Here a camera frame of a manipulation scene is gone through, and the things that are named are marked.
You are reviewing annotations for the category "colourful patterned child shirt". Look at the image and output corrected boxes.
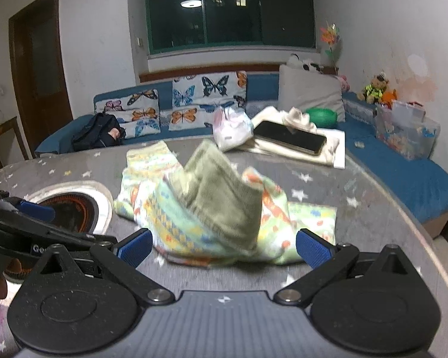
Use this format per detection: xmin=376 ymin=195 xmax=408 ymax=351
xmin=114 ymin=140 xmax=337 ymax=268

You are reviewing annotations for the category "black induction cooker plate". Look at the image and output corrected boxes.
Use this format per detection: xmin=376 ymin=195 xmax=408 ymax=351
xmin=3 ymin=192 xmax=100 ymax=283

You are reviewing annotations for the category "grey star tablecloth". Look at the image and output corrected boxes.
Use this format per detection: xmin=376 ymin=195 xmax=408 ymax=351
xmin=0 ymin=138 xmax=448 ymax=357

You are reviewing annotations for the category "dark wooden side table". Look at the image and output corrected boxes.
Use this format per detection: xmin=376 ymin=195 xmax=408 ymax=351
xmin=0 ymin=116 xmax=30 ymax=169

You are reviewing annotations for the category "black backpack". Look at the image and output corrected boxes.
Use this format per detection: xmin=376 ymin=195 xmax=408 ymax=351
xmin=72 ymin=112 xmax=126 ymax=152

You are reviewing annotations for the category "white folded cloth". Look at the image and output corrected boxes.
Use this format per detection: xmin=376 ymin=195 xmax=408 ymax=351
xmin=240 ymin=107 xmax=346 ymax=169

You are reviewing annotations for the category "brown wooden door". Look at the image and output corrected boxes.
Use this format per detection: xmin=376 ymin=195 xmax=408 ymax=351
xmin=9 ymin=0 xmax=73 ymax=154

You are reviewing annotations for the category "black smartphone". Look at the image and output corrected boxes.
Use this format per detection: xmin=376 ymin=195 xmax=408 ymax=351
xmin=254 ymin=121 xmax=327 ymax=156

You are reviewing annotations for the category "blue sofa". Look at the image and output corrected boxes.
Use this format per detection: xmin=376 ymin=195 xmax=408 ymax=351
xmin=34 ymin=73 xmax=448 ymax=237

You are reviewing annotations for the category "small butterfly cushion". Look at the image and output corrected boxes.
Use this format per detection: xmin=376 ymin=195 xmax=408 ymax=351
xmin=94 ymin=88 xmax=161 ymax=139

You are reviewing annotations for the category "green ball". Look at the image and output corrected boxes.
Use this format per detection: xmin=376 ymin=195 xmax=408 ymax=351
xmin=306 ymin=107 xmax=337 ymax=129

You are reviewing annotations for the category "clear plastic storage box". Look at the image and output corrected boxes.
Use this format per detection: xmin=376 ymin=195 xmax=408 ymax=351
xmin=374 ymin=101 xmax=440 ymax=160

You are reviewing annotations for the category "white pink plastic bag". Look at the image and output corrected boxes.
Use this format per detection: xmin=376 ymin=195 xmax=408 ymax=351
xmin=213 ymin=107 xmax=253 ymax=152

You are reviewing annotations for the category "large butterfly cushion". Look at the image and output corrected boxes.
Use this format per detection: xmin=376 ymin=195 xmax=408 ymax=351
xmin=169 ymin=70 xmax=248 ymax=131

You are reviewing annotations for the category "plush doll yellow vest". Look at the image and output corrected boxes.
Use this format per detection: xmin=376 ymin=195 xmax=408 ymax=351
xmin=357 ymin=72 xmax=389 ymax=104

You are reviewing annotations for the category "grey pillow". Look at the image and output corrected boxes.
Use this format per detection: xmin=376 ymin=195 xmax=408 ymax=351
xmin=277 ymin=65 xmax=346 ymax=123

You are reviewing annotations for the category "orange plush toy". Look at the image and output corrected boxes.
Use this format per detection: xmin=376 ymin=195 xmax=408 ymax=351
xmin=379 ymin=89 xmax=398 ymax=109

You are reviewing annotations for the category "panda plush toy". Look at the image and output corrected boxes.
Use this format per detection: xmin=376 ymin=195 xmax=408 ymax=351
xmin=286 ymin=53 xmax=323 ymax=74

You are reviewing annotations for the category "colourful pinwheel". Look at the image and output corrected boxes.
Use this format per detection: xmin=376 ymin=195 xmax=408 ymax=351
xmin=320 ymin=24 xmax=340 ymax=67

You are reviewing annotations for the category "dark green window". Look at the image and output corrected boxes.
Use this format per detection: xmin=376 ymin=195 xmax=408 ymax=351
xmin=146 ymin=0 xmax=316 ymax=54

